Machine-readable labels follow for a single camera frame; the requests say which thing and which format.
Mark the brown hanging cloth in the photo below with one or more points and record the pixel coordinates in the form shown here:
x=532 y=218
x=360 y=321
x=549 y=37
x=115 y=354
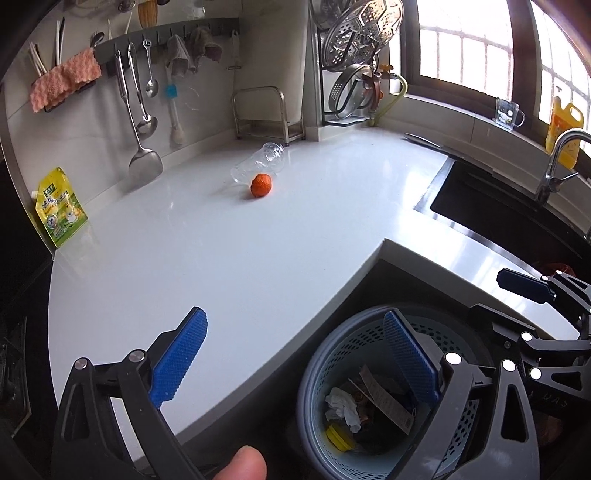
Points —
x=178 y=57
x=205 y=46

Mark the blue white bottle brush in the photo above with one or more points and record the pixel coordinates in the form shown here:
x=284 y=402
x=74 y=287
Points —
x=172 y=92

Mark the black stove top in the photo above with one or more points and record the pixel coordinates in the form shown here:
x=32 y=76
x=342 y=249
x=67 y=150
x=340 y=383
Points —
x=14 y=360

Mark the steel cutting board rack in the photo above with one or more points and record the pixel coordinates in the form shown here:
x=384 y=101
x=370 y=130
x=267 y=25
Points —
x=281 y=99

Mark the yellow oil bottle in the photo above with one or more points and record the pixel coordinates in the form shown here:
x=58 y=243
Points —
x=565 y=124

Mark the person's left hand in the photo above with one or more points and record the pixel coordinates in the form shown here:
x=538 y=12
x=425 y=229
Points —
x=244 y=464

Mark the steel perforated pot lid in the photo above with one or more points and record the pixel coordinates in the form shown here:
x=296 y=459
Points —
x=346 y=90

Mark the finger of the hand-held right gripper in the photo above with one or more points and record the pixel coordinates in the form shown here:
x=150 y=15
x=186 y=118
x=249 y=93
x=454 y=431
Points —
x=503 y=321
x=526 y=284

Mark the red white printed snack wrapper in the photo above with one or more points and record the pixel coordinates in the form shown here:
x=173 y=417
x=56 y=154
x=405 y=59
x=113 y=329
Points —
x=367 y=413

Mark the clear plastic bottle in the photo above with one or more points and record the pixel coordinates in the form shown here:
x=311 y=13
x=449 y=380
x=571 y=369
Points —
x=258 y=159

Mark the yellow green seasoning pouch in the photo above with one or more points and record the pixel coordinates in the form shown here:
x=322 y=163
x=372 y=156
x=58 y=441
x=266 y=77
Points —
x=60 y=207

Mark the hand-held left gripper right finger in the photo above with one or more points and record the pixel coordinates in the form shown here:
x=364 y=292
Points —
x=411 y=360

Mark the orange mandarin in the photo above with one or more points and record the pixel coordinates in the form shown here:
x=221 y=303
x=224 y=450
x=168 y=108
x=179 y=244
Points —
x=261 y=185

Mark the steel faucet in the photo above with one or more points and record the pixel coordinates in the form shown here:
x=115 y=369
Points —
x=556 y=152

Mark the steel spatula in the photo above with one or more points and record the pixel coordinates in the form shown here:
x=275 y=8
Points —
x=145 y=166

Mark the blue grey plastic wastebasket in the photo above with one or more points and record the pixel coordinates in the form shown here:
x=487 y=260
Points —
x=323 y=454

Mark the black kitchen sink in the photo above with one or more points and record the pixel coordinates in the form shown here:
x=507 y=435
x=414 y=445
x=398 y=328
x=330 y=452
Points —
x=498 y=221

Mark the pink white paper receipt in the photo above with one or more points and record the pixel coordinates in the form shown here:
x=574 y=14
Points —
x=392 y=406

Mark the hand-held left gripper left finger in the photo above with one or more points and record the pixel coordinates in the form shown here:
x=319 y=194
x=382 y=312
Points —
x=180 y=355

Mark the steel ladle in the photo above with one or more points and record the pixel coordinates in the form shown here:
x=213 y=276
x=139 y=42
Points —
x=147 y=125

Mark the steel steamer basket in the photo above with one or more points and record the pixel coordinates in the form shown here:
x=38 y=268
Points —
x=360 y=27

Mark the pink dish cloth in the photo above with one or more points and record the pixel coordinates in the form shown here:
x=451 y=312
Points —
x=64 y=78

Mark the window with brown frame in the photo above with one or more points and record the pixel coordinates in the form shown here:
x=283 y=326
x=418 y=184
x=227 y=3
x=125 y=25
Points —
x=461 y=41

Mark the small steel spoon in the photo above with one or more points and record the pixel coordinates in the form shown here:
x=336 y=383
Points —
x=151 y=87

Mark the clear glass mug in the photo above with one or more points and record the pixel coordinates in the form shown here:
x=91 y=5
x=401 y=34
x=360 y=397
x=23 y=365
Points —
x=508 y=113

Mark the grey wall hook rail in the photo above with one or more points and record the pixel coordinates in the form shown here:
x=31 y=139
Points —
x=184 y=30

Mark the white tissue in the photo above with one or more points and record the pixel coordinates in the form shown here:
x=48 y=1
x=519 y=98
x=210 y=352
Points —
x=344 y=406

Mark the yellow round lid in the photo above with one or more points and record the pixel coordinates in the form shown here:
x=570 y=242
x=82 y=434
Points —
x=339 y=441

